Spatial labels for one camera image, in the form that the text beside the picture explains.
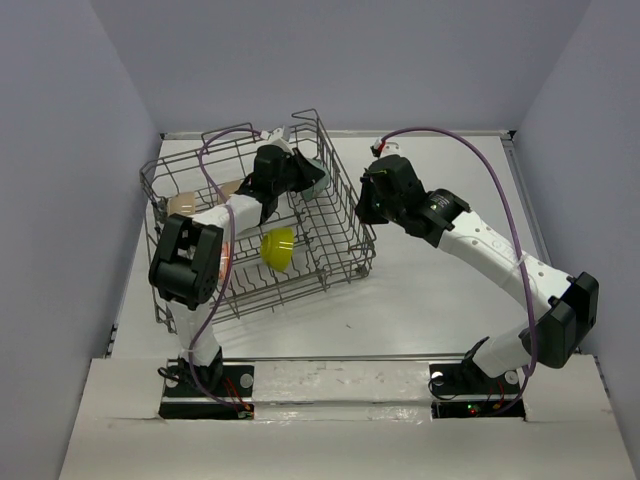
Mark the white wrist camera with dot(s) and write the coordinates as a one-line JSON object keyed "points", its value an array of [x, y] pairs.
{"points": [[279, 137], [383, 148]]}

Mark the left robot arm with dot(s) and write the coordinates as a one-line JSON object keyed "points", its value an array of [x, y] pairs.
{"points": [[193, 259]]}

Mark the white bowl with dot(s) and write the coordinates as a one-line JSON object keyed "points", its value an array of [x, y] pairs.
{"points": [[229, 188], [183, 203]]}

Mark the yellow-green plastic bowl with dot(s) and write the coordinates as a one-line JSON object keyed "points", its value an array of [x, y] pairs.
{"points": [[277, 248]]}

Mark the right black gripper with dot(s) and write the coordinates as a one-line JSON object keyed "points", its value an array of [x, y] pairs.
{"points": [[368, 214]]}

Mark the metal rail bar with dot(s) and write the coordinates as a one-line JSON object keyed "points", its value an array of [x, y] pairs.
{"points": [[437, 357]]}

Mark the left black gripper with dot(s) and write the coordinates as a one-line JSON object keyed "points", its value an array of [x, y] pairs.
{"points": [[306, 174]]}

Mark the grey wire dish rack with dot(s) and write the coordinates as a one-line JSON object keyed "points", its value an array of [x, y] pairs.
{"points": [[331, 245]]}

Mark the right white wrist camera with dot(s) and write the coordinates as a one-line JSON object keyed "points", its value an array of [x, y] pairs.
{"points": [[383, 148]]}

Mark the celadon green bowl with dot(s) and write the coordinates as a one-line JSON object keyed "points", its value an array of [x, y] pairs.
{"points": [[320, 185]]}

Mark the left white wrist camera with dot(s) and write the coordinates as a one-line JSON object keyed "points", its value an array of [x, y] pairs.
{"points": [[279, 137]]}

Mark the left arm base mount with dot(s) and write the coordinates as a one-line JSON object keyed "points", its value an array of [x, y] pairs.
{"points": [[230, 399]]}

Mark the orange patterned bowl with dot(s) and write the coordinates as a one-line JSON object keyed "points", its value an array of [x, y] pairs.
{"points": [[224, 260]]}

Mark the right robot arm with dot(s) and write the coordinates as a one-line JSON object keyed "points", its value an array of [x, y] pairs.
{"points": [[564, 307]]}

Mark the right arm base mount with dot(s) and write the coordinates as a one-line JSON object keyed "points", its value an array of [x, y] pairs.
{"points": [[456, 397]]}

